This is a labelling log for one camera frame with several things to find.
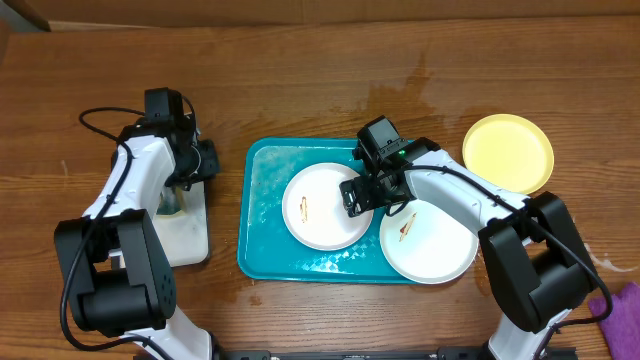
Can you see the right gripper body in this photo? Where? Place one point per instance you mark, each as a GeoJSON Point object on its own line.
{"type": "Point", "coordinates": [383, 195]}

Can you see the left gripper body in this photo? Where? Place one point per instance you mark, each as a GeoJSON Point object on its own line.
{"type": "Point", "coordinates": [203, 164]}

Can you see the white plate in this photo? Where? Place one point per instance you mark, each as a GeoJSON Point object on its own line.
{"type": "Point", "coordinates": [425, 245]}
{"type": "Point", "coordinates": [313, 211]}

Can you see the green and yellow sponge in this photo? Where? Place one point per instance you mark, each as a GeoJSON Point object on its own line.
{"type": "Point", "coordinates": [171, 201]}

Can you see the yellow-green round plate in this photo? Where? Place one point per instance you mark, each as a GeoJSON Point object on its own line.
{"type": "Point", "coordinates": [509, 151]}

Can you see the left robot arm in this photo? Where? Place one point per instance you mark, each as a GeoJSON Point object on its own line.
{"type": "Point", "coordinates": [119, 285]}

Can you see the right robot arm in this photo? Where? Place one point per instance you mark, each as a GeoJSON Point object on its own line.
{"type": "Point", "coordinates": [538, 267]}

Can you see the black tray with white liner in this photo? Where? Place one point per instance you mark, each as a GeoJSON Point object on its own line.
{"type": "Point", "coordinates": [184, 236]}

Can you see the teal plastic serving tray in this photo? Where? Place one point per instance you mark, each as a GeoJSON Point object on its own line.
{"type": "Point", "coordinates": [266, 250]}

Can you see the purple cloth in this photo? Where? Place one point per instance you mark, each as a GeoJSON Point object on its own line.
{"type": "Point", "coordinates": [621, 328]}

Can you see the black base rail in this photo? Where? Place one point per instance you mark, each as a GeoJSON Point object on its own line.
{"type": "Point", "coordinates": [443, 353]}

